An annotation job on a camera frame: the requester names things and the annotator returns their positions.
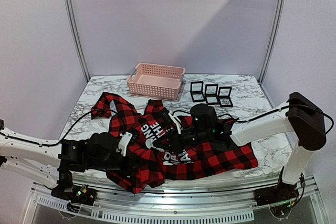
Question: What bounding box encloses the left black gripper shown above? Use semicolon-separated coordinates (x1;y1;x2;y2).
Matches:
87;151;146;177

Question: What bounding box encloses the red black plaid shirt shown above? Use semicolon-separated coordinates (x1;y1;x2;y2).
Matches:
91;92;258;194

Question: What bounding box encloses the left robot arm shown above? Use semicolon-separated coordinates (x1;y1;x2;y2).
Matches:
1;125;134;200

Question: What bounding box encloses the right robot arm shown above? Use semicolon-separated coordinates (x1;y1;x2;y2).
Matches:
168;92;328;201

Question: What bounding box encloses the black display box left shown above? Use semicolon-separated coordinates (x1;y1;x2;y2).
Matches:
190;81;206;102

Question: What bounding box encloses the black display box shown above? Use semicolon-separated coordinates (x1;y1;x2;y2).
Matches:
205;84;219;105
190;81;206;102
217;87;233;108

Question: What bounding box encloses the black display box middle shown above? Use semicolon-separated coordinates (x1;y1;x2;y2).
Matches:
205;84;219;105

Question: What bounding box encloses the black display box right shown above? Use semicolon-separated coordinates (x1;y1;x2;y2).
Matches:
217;87;233;108

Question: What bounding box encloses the pink plastic basket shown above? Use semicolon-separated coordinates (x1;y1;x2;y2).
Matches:
127;63;185;100

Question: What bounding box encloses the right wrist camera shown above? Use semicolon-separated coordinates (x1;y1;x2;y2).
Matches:
163;111;182;135

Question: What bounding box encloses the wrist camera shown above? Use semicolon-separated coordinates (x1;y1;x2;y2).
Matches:
117;129;140;157
163;111;182;135

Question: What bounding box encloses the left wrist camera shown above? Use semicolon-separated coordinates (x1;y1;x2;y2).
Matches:
117;129;140;157

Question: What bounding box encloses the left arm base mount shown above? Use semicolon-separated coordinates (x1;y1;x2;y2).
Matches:
51;171;97;214

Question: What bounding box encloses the aluminium front rail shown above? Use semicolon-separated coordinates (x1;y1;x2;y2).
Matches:
23;176;328;223

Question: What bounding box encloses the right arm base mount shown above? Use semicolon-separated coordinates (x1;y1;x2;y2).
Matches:
254;179;306;219

